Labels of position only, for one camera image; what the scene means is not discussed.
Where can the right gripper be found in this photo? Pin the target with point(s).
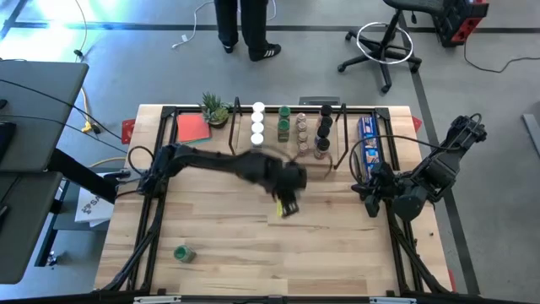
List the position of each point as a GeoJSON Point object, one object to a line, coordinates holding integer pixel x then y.
{"type": "Point", "coordinates": [381, 181]}

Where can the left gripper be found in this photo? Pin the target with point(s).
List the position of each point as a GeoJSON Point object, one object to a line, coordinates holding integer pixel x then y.
{"type": "Point", "coordinates": [291, 177]}

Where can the small glass spice jar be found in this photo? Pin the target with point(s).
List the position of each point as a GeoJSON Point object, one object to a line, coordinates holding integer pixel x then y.
{"type": "Point", "coordinates": [302, 137]}
{"type": "Point", "coordinates": [301, 126]}
{"type": "Point", "coordinates": [303, 148]}
{"type": "Point", "coordinates": [300, 117]}

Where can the black lid orange spice jar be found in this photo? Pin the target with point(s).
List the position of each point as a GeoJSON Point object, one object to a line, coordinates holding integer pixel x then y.
{"type": "Point", "coordinates": [322, 145]}

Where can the black lid purple spice jar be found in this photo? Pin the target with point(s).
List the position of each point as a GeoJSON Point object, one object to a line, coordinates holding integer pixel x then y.
{"type": "Point", "coordinates": [323, 131]}

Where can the green lid spice jar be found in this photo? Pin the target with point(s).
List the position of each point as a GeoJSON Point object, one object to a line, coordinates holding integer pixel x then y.
{"type": "Point", "coordinates": [284, 112]}
{"type": "Point", "coordinates": [182, 252]}
{"type": "Point", "coordinates": [283, 125]}

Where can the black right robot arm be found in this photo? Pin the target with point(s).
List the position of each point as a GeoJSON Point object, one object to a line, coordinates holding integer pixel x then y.
{"type": "Point", "coordinates": [443, 169]}

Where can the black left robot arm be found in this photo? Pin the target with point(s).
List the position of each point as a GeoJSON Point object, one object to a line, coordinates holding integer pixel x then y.
{"type": "Point", "coordinates": [202, 160]}

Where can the black metal wood shelf rack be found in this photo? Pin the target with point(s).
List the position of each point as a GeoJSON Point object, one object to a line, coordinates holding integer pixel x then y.
{"type": "Point", "coordinates": [271, 131]}

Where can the yellow tag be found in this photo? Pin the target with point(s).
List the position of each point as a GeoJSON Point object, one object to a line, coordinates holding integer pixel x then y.
{"type": "Point", "coordinates": [279, 209]}

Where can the blue plastic wrap box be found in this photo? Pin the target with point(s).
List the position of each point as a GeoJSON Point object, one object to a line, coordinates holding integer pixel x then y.
{"type": "Point", "coordinates": [368, 131]}

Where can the red floor marker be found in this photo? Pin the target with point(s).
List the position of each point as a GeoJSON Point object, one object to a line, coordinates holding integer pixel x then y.
{"type": "Point", "coordinates": [128, 131]}
{"type": "Point", "coordinates": [417, 124]}

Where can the grey floor box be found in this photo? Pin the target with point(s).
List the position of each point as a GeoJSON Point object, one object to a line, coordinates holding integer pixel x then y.
{"type": "Point", "coordinates": [318, 101]}

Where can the green folder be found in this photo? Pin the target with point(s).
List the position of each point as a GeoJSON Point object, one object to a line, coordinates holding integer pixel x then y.
{"type": "Point", "coordinates": [200, 141]}

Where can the potted succulent plant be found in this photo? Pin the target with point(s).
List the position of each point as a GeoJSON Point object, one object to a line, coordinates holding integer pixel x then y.
{"type": "Point", "coordinates": [217, 114]}

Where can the grey panel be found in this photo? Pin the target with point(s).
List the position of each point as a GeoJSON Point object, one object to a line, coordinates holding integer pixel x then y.
{"type": "Point", "coordinates": [533, 135]}

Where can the person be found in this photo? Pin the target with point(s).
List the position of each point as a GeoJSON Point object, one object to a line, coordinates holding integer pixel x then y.
{"type": "Point", "coordinates": [253, 25]}

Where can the white printed bag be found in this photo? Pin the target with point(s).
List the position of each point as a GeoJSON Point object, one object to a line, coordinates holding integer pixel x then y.
{"type": "Point", "coordinates": [90, 211]}

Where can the black office chair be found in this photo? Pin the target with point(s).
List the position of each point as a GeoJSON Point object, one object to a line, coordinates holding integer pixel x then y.
{"type": "Point", "coordinates": [422, 4]}

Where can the red black tool case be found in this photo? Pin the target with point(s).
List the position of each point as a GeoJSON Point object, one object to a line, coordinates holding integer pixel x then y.
{"type": "Point", "coordinates": [464, 21]}

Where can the grey desk top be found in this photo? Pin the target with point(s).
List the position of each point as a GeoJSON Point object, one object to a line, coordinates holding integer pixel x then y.
{"type": "Point", "coordinates": [38, 105]}
{"type": "Point", "coordinates": [25, 228]}

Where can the black keyboard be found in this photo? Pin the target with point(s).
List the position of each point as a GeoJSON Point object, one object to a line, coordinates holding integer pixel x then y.
{"type": "Point", "coordinates": [6, 141]}

